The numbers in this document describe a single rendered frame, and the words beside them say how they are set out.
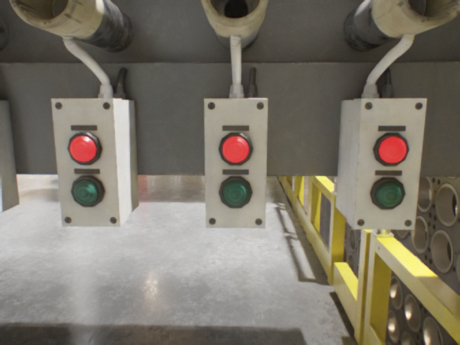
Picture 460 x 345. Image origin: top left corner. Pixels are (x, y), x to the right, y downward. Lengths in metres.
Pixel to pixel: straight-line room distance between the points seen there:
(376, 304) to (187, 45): 0.93
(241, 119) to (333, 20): 0.21
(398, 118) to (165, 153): 0.29
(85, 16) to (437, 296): 0.76
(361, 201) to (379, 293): 0.77
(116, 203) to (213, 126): 0.14
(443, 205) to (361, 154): 2.23
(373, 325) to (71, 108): 1.04
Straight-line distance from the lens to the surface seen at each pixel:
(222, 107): 0.42
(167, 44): 0.56
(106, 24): 0.47
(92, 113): 0.45
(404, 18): 0.40
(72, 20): 0.40
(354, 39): 0.53
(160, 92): 0.52
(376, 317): 1.25
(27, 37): 0.62
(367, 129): 0.45
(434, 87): 0.57
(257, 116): 0.42
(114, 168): 0.45
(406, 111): 0.46
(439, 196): 2.63
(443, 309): 0.85
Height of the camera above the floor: 0.76
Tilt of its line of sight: 11 degrees down
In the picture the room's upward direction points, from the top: straight up
